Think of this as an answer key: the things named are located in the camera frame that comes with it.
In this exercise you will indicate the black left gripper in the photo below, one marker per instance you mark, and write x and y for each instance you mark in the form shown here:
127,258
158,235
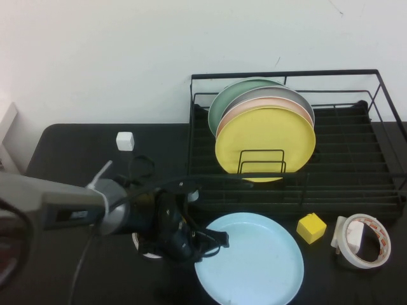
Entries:
171,219

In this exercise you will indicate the light blue plate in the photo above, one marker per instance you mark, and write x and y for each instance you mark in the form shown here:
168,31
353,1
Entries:
254,270

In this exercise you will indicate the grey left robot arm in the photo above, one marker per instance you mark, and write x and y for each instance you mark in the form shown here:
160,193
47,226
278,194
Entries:
47,197

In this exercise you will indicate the yellow plate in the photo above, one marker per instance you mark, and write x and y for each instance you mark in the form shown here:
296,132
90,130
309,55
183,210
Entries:
267,136

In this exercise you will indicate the pink plate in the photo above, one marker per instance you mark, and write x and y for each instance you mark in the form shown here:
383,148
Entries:
241,109

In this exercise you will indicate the green plate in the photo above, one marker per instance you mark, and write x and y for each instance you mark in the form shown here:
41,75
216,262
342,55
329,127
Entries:
229,98

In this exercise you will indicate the grey plate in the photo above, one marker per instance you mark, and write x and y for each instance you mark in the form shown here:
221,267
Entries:
270,92

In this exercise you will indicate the white tape roll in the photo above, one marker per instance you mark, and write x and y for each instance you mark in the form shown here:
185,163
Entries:
137,241
353,258

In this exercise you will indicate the yellow foam cube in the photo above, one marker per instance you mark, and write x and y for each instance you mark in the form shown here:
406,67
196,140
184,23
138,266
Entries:
311,228

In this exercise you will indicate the white cube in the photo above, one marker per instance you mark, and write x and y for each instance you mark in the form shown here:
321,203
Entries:
125,141

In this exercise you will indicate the white power adapter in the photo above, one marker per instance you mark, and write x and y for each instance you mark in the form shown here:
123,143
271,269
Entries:
354,235

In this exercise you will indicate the black plastic drip tray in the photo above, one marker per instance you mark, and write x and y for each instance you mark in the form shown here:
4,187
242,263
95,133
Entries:
349,146

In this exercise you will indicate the white wall panel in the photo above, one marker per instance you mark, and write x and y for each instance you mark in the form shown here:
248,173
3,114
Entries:
8,122

